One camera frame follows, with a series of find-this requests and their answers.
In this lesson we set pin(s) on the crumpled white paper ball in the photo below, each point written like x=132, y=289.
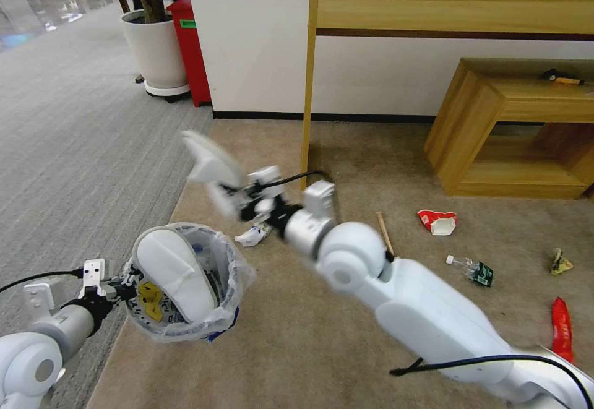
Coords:
x=253, y=235

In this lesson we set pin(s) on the black yellow tool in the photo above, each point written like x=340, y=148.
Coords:
x=559, y=77

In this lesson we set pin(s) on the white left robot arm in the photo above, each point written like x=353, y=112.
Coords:
x=51, y=334

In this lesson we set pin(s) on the wooden stick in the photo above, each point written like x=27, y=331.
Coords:
x=385, y=232

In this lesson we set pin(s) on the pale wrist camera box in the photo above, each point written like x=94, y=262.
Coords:
x=265, y=181
x=95, y=275

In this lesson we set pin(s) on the crumpled yellow black wrapper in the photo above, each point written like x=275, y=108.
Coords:
x=560, y=263

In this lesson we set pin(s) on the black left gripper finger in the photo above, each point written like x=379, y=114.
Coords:
x=127, y=295
x=132, y=274

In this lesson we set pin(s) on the white slipper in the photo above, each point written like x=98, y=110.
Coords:
x=176, y=274
x=213, y=158

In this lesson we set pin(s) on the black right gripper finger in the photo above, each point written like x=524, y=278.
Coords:
x=241, y=190
x=232, y=205

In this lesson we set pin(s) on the trash bin with plastic bag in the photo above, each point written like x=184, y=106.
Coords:
x=227, y=283

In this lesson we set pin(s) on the red snack packet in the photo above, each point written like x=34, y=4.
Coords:
x=562, y=330

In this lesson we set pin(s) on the crushed red white carton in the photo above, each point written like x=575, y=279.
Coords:
x=438, y=222

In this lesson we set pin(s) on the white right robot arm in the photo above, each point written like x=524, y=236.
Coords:
x=417, y=307

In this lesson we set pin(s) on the red bin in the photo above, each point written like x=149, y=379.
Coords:
x=190, y=51

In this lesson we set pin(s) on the white round planter pot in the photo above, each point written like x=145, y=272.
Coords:
x=158, y=51

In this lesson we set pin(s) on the light wooden desk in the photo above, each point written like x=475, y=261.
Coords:
x=441, y=5

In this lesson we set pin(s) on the crushed plastic bottle green label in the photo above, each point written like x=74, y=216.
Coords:
x=475, y=272

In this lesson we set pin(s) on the low wooden shelf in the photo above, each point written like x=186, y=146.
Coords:
x=478, y=121

